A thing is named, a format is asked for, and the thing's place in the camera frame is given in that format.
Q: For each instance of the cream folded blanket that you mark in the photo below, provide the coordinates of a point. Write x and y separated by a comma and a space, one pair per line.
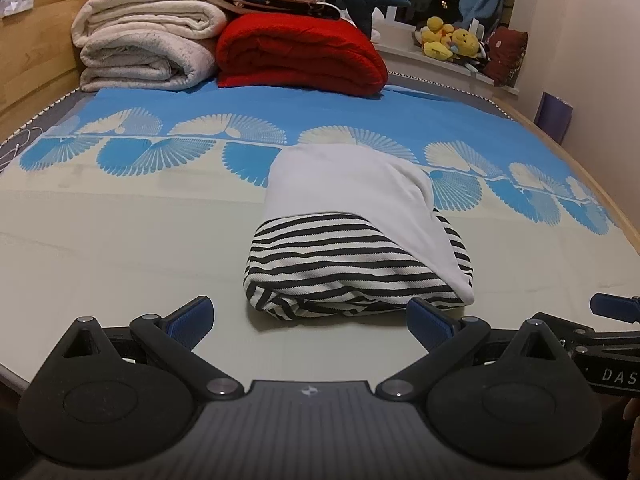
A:
150, 17

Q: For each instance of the yellow duck plush toy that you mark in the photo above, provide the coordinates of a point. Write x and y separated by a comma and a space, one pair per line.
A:
435, 35

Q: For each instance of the yellow bear plush toy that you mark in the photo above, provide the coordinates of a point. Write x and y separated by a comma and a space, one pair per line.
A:
465, 42

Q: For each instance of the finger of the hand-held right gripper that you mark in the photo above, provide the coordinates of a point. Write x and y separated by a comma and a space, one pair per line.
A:
615, 307
575, 330

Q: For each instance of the pale fleece folded blanket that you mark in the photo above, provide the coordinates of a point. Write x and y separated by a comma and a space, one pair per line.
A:
145, 62

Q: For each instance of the tissue pack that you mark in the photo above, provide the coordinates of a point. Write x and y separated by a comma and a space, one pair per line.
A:
15, 2

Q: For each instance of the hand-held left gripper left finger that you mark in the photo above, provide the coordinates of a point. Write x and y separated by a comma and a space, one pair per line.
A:
192, 320

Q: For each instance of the purple folder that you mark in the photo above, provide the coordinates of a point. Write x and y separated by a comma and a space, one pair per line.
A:
552, 117

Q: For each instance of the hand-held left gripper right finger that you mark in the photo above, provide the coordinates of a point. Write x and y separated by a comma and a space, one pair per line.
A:
430, 322

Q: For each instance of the black-white striped plush toy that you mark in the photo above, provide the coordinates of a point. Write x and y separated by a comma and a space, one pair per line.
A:
482, 58

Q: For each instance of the red folded blanket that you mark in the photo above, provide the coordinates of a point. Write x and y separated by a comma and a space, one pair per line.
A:
300, 55

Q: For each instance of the dark red cushion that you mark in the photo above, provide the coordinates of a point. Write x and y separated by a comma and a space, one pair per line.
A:
507, 52

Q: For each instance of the striped hooded top white vest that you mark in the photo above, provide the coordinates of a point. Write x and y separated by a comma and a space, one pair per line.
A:
345, 195

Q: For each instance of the blue and cream bed sheet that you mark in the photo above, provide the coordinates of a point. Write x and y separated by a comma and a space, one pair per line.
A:
125, 240

